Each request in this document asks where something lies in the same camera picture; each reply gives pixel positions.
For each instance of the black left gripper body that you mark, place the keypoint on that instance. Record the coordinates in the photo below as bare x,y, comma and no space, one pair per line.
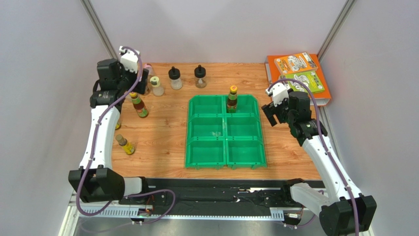
128,78

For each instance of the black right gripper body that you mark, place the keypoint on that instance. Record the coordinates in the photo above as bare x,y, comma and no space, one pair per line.
272,113

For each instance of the yellow cap green label bottle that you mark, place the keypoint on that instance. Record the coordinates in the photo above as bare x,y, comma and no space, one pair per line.
232,99

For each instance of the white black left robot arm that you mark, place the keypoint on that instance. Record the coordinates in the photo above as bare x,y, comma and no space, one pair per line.
95,180

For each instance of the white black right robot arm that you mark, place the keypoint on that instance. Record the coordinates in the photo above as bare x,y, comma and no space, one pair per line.
344,209

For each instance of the pink lid spice bottle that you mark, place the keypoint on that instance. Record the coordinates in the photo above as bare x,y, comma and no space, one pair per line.
150,69

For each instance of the green comic book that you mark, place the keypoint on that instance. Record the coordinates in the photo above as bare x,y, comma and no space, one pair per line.
309,78

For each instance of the yellow-green lid sesame jar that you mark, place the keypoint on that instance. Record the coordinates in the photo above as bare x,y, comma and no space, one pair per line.
157,88

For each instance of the yellow cap soy sauce bottle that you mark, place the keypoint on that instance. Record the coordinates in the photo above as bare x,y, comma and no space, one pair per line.
139,105

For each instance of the orange comic book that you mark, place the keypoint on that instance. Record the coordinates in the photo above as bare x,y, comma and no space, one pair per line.
296,63

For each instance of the black lid jar white granules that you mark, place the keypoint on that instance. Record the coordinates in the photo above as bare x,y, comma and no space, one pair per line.
175,79

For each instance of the small yellow label oil bottle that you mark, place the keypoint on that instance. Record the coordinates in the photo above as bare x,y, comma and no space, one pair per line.
125,144

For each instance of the black lid jar right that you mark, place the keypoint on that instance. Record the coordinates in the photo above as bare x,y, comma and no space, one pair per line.
200,77

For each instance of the green plastic divided bin tray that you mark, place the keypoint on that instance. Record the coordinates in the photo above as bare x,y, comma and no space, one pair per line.
218,139

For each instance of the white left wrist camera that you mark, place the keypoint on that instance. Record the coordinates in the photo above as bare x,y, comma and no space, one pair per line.
129,60

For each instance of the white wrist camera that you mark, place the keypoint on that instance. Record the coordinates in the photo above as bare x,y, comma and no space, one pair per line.
278,92
129,60

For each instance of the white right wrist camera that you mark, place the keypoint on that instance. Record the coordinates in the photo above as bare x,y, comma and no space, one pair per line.
278,92

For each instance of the orange ring binder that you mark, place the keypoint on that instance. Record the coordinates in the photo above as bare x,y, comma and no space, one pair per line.
273,74

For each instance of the aluminium frame post left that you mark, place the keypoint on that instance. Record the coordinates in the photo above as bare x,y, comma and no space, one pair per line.
94,18

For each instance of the aluminium frame post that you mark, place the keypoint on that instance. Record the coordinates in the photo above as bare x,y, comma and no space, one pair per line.
94,18
338,23

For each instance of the aluminium frame post right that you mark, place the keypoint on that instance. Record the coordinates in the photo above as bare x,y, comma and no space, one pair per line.
338,23

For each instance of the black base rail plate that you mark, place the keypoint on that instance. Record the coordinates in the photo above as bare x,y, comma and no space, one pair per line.
216,197

